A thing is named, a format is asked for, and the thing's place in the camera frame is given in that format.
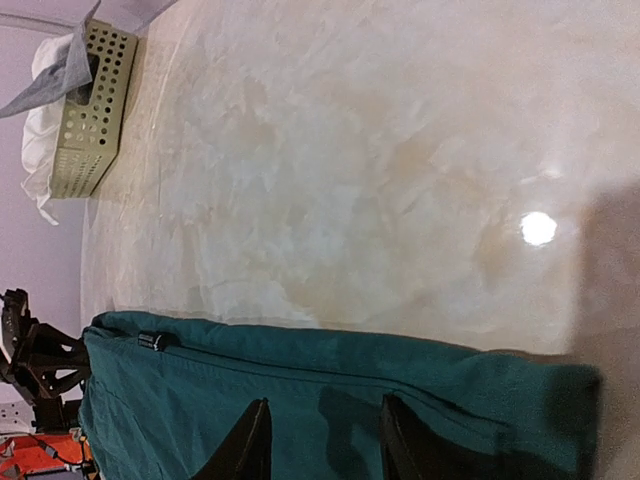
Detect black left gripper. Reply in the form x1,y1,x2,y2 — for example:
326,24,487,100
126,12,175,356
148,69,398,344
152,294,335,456
1,289,90,430

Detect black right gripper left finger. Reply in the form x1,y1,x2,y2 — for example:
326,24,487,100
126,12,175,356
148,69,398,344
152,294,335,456
199,398,272,480

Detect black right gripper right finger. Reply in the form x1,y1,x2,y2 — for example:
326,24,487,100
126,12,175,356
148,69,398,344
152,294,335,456
380,395,480,479

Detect teal green garment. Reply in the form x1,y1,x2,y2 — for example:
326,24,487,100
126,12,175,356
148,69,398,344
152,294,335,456
79,311,601,479

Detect cream perforated plastic basket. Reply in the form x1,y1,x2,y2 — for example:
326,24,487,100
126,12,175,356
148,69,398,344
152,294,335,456
49,20,138,199

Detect grey garment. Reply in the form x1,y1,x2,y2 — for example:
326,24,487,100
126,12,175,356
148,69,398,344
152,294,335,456
1,1,101,119

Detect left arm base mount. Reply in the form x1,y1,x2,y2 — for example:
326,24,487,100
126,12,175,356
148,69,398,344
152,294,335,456
1,432,100,479

